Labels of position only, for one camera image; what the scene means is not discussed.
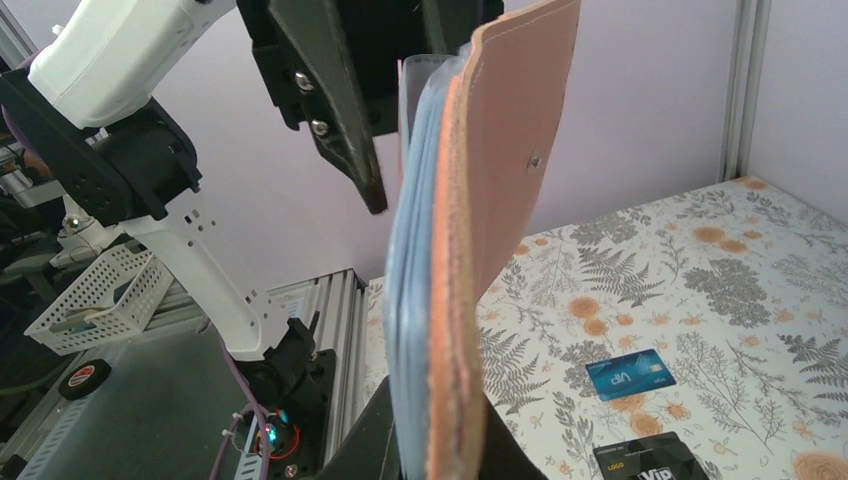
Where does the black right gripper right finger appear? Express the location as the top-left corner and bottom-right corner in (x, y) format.
(480, 401), (547, 480)

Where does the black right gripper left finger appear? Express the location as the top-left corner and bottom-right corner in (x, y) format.
(315, 376), (401, 480)

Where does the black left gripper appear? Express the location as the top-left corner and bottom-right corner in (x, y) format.
(235, 0), (506, 217)

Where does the black VIP card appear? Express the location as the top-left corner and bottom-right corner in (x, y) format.
(593, 432), (709, 480)

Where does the blue credit card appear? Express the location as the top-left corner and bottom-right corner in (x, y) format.
(585, 349), (677, 401)

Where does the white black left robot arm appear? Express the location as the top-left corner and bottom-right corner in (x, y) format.
(1, 1), (504, 405)

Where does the black tape roll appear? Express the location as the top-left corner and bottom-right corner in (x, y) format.
(58, 359), (112, 401)

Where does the floral patterned table mat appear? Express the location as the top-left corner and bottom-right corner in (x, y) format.
(477, 177), (847, 479)

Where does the white perforated plastic basket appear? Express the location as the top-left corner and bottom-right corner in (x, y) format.
(24, 245), (174, 356)

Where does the aluminium mounting rail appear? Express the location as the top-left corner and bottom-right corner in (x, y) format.
(270, 269), (367, 478)

